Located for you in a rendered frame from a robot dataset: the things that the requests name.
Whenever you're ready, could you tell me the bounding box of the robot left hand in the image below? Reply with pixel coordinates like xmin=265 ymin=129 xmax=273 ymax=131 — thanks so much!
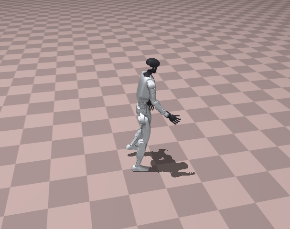
xmin=147 ymin=100 xmax=154 ymax=110

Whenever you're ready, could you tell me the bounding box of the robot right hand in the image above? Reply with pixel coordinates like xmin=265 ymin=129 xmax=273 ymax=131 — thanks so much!
xmin=166 ymin=111 xmax=180 ymax=125

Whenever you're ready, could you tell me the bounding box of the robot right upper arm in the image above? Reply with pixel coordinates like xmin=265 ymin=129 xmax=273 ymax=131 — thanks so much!
xmin=147 ymin=80 xmax=156 ymax=106

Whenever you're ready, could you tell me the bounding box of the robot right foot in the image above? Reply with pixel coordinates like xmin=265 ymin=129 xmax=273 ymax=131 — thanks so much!
xmin=131 ymin=165 xmax=149 ymax=171

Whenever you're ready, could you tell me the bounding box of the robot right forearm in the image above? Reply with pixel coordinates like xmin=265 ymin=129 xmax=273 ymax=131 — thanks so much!
xmin=154 ymin=100 xmax=169 ymax=117

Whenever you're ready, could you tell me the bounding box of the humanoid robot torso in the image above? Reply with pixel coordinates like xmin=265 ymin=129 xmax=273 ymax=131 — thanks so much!
xmin=136 ymin=72 xmax=155 ymax=116

